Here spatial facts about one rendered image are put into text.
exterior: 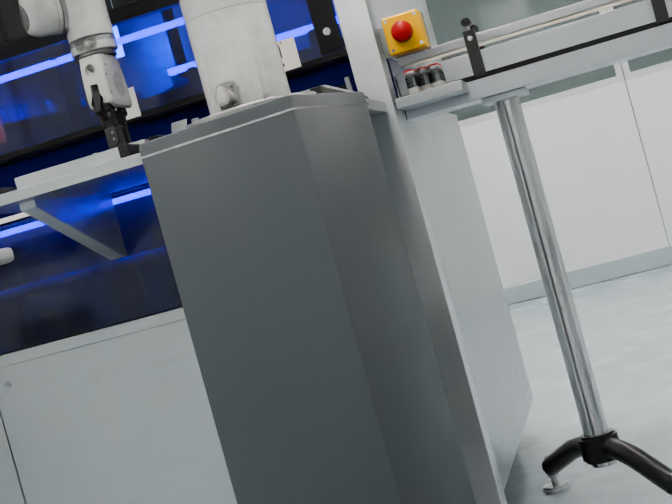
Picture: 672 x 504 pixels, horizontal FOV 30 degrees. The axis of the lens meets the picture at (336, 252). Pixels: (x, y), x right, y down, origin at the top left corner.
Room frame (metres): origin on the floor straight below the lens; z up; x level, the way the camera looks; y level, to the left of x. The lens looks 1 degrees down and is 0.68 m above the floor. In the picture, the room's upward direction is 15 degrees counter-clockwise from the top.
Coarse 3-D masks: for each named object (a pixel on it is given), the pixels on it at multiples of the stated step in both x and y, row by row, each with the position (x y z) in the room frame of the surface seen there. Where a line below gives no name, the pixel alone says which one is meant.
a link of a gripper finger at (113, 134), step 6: (108, 114) 2.26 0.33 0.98; (102, 120) 2.27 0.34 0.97; (108, 120) 2.27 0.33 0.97; (108, 126) 2.28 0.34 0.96; (114, 126) 2.28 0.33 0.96; (120, 126) 2.28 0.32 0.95; (108, 132) 2.28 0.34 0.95; (114, 132) 2.28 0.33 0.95; (120, 132) 2.28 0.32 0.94; (108, 138) 2.29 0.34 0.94; (114, 138) 2.28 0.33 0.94; (120, 138) 2.28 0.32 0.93; (108, 144) 2.29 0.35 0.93; (114, 144) 2.28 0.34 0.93; (120, 144) 2.28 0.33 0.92
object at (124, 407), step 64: (448, 128) 3.11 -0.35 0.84; (448, 192) 2.80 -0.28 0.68; (448, 256) 2.55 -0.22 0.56; (0, 384) 2.60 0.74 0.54; (64, 384) 2.56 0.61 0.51; (128, 384) 2.53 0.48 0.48; (192, 384) 2.50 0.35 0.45; (512, 384) 3.00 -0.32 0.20; (0, 448) 2.61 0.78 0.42; (64, 448) 2.57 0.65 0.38; (128, 448) 2.54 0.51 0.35; (192, 448) 2.51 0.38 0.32; (512, 448) 2.71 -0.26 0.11
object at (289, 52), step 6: (282, 42) 2.42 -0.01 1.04; (288, 42) 2.42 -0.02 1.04; (294, 42) 2.41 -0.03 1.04; (282, 48) 2.42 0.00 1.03; (288, 48) 2.42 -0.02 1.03; (294, 48) 2.42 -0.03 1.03; (282, 54) 2.42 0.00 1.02; (288, 54) 2.42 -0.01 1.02; (294, 54) 2.42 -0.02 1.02; (282, 60) 2.42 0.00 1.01; (288, 60) 2.42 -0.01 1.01; (294, 60) 2.42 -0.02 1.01; (288, 66) 2.42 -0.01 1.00; (294, 66) 2.42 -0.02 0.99; (300, 66) 2.42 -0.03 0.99
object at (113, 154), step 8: (104, 152) 2.24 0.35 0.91; (112, 152) 2.23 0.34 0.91; (80, 160) 2.25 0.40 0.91; (88, 160) 2.25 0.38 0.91; (96, 160) 2.24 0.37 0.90; (104, 160) 2.24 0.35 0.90; (112, 160) 2.24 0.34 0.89; (48, 168) 2.26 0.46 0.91; (56, 168) 2.26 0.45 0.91; (64, 168) 2.26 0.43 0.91; (72, 168) 2.25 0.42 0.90; (80, 168) 2.25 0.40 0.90; (24, 176) 2.27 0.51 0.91; (32, 176) 2.27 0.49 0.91; (40, 176) 2.27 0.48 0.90; (48, 176) 2.26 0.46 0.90; (56, 176) 2.26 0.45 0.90; (16, 184) 2.28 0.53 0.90; (24, 184) 2.28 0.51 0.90; (32, 184) 2.27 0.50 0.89
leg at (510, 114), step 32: (512, 96) 2.46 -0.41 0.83; (512, 128) 2.48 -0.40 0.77; (512, 160) 2.49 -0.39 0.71; (544, 192) 2.49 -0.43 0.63; (544, 224) 2.48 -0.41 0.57; (544, 256) 2.48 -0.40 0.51; (544, 288) 2.50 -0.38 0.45; (576, 320) 2.48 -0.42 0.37; (576, 352) 2.48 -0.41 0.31; (576, 384) 2.48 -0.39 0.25
